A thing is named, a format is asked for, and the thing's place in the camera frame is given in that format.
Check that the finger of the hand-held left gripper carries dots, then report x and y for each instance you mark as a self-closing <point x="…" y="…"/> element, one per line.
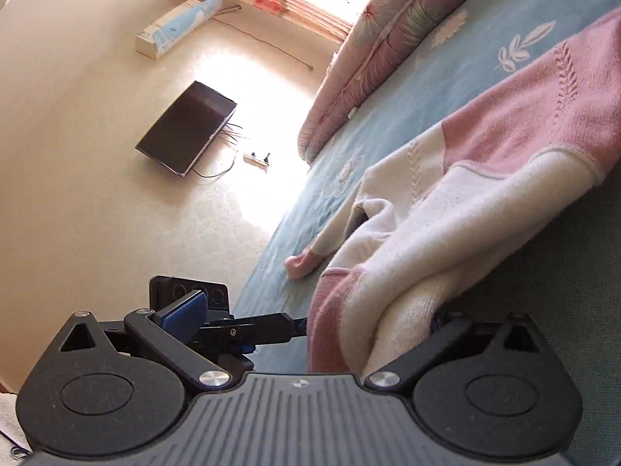
<point x="262" y="331"/>

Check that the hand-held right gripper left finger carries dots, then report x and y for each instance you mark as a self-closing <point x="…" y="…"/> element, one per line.
<point x="182" y="315"/>

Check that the black flat television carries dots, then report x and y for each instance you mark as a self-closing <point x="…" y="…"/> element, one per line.
<point x="187" y="128"/>

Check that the pink floral folded quilt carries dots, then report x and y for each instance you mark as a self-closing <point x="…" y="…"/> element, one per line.
<point x="378" y="48"/>

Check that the white power strip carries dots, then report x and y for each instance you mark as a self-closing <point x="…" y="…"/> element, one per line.
<point x="255" y="159"/>

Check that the pink and white knit sweater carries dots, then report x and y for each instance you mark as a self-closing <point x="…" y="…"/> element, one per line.
<point x="461" y="213"/>

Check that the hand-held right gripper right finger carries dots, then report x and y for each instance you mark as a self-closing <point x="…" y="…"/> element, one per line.
<point x="446" y="335"/>

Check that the air conditioner pipe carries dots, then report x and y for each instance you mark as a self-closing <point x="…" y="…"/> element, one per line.
<point x="230" y="8"/>

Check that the blue floral bed sheet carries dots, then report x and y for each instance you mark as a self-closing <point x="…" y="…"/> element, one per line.
<point x="388" y="107"/>

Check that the black and white patterned fabric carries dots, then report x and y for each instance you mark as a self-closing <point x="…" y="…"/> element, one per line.
<point x="9" y="417"/>

